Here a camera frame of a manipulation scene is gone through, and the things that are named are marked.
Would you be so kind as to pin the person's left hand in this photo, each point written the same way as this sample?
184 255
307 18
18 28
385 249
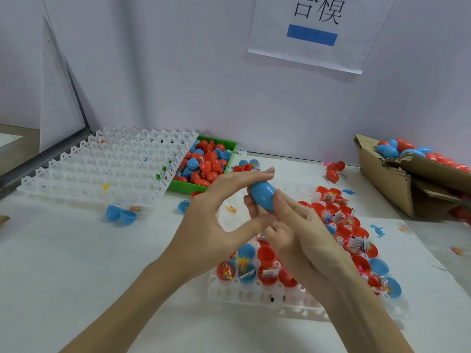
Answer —
202 235

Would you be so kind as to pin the cardboard box of capsules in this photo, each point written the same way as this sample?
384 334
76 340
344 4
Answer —
386 178

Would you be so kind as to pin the clear triangular panel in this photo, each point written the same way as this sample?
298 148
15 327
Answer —
60 92

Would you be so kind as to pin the flat brown cardboard sheet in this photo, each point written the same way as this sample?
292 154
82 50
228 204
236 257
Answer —
4 219

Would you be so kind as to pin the small orange toy piece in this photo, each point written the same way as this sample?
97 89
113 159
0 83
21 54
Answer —
457 250
135 209

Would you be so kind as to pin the person's right forearm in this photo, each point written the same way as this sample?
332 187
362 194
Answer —
368 316

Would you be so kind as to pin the grey metal rail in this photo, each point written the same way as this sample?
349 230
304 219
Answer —
40 167

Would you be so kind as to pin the person's right hand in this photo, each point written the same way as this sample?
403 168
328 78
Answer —
309 242

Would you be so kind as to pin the white paper sign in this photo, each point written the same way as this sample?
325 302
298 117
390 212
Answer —
364 36

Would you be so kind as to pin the small capsule cluster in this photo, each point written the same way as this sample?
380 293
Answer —
246 165

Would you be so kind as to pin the green plastic tray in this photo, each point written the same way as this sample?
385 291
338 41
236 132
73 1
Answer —
232 141

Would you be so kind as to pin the pile of finished eggs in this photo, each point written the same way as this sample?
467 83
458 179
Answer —
423 152

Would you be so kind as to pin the small blue toy piece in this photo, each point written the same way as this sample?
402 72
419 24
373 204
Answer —
377 231

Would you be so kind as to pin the clear plastic egg tray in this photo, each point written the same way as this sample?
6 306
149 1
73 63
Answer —
103 165
243 297

